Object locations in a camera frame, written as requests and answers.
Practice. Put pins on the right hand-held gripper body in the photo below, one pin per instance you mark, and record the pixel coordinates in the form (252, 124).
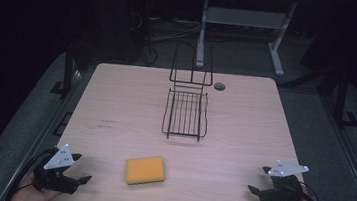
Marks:
(285, 192)

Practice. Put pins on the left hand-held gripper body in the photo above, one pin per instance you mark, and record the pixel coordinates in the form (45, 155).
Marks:
(59, 160)

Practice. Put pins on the person's left hand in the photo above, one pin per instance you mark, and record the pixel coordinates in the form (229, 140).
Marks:
(30, 195)

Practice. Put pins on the yellow sponge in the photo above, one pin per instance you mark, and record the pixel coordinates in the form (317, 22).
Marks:
(145, 170)

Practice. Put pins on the black metal stand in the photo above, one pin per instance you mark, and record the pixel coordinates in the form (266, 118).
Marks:
(68, 72)
(342, 97)

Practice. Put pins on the grey metal desk frame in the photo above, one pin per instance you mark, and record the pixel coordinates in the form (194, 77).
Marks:
(242, 17)

